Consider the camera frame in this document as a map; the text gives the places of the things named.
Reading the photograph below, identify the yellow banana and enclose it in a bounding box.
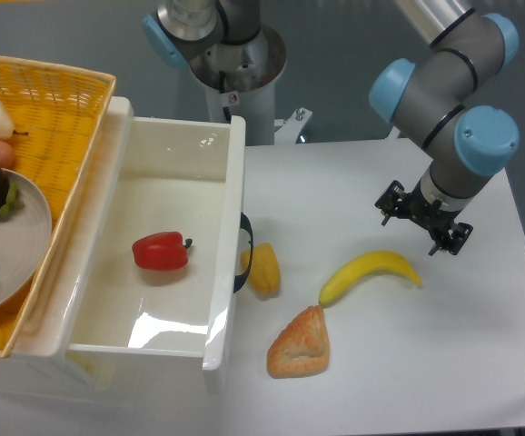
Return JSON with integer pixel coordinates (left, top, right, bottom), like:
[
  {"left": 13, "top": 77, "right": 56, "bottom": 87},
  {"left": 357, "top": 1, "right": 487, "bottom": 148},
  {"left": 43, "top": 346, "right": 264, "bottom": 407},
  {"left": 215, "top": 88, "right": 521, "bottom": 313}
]
[{"left": 318, "top": 250, "right": 422, "bottom": 307}]

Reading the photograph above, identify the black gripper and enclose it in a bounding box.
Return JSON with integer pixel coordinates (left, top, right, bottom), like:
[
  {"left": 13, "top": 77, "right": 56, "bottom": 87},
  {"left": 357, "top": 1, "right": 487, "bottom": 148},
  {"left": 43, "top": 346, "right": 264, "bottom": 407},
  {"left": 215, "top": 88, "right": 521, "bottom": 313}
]
[{"left": 375, "top": 180, "right": 473, "bottom": 256}]

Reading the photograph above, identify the grey plate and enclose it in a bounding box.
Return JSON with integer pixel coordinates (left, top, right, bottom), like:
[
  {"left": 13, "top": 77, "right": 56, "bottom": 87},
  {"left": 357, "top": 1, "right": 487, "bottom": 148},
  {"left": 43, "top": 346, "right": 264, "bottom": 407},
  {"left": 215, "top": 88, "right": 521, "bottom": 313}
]
[{"left": 0, "top": 170, "right": 52, "bottom": 305}]

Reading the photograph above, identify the metal table bracket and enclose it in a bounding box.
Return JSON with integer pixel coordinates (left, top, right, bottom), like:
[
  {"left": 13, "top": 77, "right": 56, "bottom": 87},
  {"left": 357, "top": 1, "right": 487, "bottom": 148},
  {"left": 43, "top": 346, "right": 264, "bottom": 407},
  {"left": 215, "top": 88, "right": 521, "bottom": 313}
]
[{"left": 274, "top": 107, "right": 313, "bottom": 145}]

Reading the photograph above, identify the white top drawer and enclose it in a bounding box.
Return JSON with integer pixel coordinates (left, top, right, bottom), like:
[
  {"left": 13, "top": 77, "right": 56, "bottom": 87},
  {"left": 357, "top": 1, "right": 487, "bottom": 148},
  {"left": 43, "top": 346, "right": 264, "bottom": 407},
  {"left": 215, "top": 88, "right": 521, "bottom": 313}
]
[{"left": 68, "top": 116, "right": 252, "bottom": 392}]

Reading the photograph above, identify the black top drawer handle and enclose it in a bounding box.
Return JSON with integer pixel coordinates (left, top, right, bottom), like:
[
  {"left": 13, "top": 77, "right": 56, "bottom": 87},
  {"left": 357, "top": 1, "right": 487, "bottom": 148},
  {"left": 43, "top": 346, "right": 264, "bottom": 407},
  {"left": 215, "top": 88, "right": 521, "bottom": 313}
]
[{"left": 233, "top": 212, "right": 255, "bottom": 294}]

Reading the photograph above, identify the white drawer cabinet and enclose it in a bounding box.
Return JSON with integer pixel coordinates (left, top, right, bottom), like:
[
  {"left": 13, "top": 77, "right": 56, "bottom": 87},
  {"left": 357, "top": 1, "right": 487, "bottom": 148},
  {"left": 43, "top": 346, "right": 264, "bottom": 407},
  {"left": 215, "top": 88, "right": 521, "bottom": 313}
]
[{"left": 0, "top": 95, "right": 209, "bottom": 408}]

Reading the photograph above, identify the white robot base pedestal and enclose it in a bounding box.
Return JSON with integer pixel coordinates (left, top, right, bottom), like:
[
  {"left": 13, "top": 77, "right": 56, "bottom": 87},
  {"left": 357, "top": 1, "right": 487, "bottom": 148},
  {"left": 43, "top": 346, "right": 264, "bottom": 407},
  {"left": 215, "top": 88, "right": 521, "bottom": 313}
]
[{"left": 190, "top": 25, "right": 287, "bottom": 145}]

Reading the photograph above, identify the golden pastry croissant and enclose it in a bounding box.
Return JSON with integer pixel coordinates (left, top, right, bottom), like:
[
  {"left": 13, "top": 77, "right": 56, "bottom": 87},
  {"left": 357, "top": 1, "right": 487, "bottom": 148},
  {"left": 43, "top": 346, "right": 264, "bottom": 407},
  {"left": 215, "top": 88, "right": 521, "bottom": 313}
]
[{"left": 266, "top": 305, "right": 331, "bottom": 379}]

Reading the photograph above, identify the yellow woven basket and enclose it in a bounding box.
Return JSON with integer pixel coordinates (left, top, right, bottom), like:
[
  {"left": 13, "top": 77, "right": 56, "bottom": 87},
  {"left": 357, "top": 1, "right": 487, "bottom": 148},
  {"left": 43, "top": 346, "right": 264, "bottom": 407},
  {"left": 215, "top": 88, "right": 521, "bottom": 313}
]
[{"left": 0, "top": 55, "right": 116, "bottom": 359}]

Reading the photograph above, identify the yellow bell pepper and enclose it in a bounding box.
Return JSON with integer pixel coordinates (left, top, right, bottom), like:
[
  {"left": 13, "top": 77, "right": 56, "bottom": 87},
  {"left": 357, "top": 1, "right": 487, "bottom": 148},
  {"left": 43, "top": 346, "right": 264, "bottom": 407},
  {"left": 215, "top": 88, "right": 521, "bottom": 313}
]
[{"left": 239, "top": 243, "right": 281, "bottom": 299}]

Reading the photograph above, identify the red bell pepper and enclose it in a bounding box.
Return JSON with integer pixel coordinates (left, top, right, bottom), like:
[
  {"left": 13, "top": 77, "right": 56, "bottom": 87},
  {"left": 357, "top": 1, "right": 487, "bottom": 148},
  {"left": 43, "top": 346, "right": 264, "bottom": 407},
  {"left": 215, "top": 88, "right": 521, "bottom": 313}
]
[{"left": 132, "top": 232, "right": 193, "bottom": 272}]

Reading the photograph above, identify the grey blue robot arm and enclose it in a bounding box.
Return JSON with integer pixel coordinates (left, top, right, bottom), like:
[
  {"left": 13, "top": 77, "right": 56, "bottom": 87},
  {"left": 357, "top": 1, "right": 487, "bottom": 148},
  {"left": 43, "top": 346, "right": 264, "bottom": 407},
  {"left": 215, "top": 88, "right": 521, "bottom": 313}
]
[{"left": 143, "top": 1, "right": 520, "bottom": 254}]

